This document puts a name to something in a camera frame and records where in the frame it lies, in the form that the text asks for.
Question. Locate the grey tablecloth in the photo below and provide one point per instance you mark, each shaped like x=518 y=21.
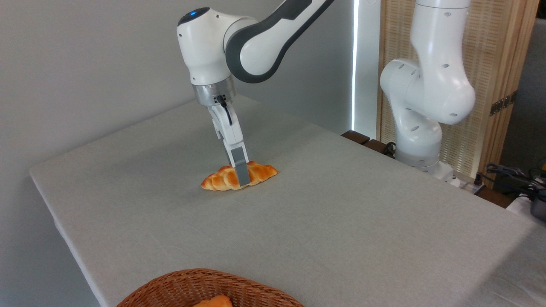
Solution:
x=324 y=221

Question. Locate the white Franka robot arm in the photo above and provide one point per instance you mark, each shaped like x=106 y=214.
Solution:
x=431 y=85

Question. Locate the golden bread roll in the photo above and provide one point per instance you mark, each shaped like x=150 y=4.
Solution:
x=213 y=302

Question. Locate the golden braided croissant bread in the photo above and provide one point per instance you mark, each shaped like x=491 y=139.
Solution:
x=217 y=181

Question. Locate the white window frame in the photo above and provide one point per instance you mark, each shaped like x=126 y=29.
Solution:
x=367 y=64

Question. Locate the wooden bamboo folding screen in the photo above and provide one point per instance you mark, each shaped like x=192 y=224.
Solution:
x=499 y=47

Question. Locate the brown wicker basket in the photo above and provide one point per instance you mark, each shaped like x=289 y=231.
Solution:
x=179 y=288

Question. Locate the white power strip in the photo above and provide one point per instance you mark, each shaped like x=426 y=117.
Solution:
x=465 y=184

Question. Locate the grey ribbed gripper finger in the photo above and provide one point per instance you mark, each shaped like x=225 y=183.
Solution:
x=241 y=168

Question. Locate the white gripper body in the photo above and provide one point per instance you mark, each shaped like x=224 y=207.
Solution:
x=230 y=130

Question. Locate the metal screen hinge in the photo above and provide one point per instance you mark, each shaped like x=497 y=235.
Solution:
x=503 y=103

